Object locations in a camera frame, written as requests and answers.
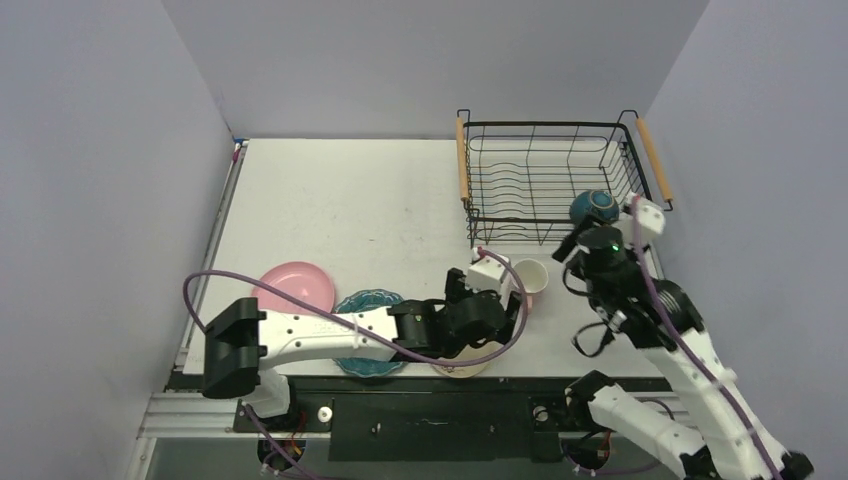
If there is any pink mug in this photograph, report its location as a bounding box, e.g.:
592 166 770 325
512 258 549 312

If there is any dark bowl beige inside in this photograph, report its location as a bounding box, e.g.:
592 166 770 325
568 190 620 225

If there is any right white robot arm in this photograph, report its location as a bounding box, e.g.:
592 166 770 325
552 219 814 479

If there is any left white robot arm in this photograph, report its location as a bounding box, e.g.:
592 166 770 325
201 268 527 430

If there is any cream plate with black accent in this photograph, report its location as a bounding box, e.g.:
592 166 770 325
432 342 501 379

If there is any teal scalloped plate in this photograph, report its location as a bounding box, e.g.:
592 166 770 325
333 289 406 378

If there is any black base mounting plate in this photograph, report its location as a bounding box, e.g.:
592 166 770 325
165 372 670 464

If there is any pink plate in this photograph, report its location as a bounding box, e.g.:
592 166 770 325
251 261 336 315

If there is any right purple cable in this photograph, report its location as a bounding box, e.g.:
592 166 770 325
627 195 790 480

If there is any purple cable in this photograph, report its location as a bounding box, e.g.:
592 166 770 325
182 247 531 370
627 195 790 480

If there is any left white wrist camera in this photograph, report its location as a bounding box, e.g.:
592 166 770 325
464 247 512 296

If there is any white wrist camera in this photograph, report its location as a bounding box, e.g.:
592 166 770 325
464 247 512 296
612 192 666 244

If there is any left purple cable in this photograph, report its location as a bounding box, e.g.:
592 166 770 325
182 247 531 370

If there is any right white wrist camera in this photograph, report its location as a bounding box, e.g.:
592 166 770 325
612 192 666 244

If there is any black wire dish rack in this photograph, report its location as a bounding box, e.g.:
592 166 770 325
455 109 674 246

